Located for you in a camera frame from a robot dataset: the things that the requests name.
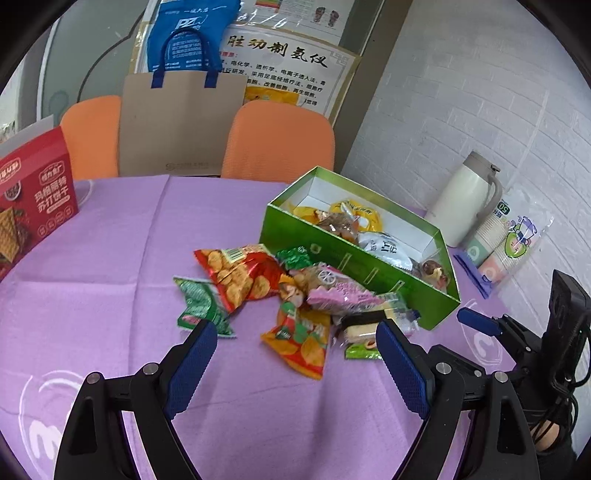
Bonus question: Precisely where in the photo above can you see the clear red jujube snack packet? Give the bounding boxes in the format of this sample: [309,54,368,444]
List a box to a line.
[419,249,451,292]

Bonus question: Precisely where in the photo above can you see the white blue snack bag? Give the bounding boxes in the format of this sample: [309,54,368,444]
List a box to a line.
[358,231,414,272]

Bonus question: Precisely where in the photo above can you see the brown braised snack packet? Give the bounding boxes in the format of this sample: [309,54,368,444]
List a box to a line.
[315,210,360,245]

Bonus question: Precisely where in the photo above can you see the person's right hand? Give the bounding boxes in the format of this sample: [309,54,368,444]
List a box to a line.
[530,420,560,452]

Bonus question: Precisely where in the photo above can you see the paper cup sleeve pack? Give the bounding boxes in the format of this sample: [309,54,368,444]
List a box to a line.
[454,185,554,299]

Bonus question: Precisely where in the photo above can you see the green stick snack packet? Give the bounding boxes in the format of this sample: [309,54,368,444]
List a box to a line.
[345,341,382,360]

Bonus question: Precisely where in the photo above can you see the green candy packet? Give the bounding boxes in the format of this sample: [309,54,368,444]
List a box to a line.
[173,277,236,339]

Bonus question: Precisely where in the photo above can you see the seaweed rice cake packet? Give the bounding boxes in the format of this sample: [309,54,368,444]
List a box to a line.
[335,293,421,344]

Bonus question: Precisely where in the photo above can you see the purple tablecloth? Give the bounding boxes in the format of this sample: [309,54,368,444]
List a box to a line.
[0,174,518,480]

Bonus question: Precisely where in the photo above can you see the white thermos jug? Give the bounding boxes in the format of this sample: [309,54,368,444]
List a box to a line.
[425,151,503,248]

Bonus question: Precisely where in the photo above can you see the yellow snack packet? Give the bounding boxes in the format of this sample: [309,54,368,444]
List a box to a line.
[290,199,383,232]

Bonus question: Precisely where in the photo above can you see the pink snack bag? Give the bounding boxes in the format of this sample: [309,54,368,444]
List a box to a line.
[291,263,383,315]

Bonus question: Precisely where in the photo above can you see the red cracker snack bag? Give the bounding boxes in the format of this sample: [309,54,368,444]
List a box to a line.
[193,244,283,313]

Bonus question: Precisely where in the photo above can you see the orange chip snack bag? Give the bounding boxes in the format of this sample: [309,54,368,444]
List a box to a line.
[260,274,332,380]

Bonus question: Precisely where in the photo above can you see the green cardboard box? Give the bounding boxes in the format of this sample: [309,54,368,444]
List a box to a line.
[259,167,461,330]

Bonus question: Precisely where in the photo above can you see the red biscuit box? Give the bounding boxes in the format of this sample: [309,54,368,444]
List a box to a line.
[0,116,78,277]

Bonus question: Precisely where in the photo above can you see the right orange chair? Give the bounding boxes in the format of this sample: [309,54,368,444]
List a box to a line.
[221,100,335,184]

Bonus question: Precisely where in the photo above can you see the orange chair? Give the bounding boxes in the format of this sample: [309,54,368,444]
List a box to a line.
[221,100,335,184]
[60,95,121,180]

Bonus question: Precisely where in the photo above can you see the left orange chair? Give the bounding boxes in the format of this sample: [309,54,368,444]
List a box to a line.
[60,95,121,180]

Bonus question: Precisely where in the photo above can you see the white chinese text poster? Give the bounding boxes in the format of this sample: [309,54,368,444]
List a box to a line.
[221,25,360,122]

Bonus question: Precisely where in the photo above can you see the blue tote bag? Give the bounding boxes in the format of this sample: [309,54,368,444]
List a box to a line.
[147,0,240,72]

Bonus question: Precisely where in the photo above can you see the brown paper bag blue handles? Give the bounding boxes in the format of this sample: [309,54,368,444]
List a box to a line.
[118,64,246,177]

